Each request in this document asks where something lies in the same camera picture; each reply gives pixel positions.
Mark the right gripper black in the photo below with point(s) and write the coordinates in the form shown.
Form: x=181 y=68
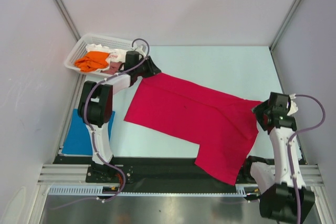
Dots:
x=258 y=110

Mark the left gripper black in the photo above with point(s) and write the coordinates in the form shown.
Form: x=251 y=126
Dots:
x=152 y=68

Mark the red t shirt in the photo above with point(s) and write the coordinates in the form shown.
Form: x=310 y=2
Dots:
x=223 y=125

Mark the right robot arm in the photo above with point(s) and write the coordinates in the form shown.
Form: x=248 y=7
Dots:
x=283 y=192

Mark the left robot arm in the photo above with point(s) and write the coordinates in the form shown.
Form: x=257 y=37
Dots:
x=95 y=110

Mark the maroon t shirt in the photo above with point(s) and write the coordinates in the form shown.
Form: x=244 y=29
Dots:
x=114 y=67

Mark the white t shirt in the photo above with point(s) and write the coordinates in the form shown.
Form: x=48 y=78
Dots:
x=115 y=55

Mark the white plastic basket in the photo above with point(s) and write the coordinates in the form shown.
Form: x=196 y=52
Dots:
x=79 y=50

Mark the orange t shirt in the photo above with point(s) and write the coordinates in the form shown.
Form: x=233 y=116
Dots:
x=93 y=61

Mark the folded blue t shirt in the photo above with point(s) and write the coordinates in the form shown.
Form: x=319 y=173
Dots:
x=77 y=141

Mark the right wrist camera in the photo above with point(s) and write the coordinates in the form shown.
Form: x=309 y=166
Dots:
x=293 y=106

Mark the white slotted cable duct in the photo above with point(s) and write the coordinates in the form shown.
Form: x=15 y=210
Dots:
x=165 y=190

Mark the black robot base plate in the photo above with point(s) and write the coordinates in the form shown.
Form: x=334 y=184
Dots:
x=171 y=171

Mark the left aluminium frame post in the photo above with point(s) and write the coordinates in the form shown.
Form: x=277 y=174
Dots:
x=63 y=10

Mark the aluminium frame post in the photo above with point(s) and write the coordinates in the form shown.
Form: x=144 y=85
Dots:
x=284 y=25
x=63 y=10

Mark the right aluminium frame post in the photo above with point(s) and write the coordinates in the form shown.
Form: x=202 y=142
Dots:
x=284 y=25

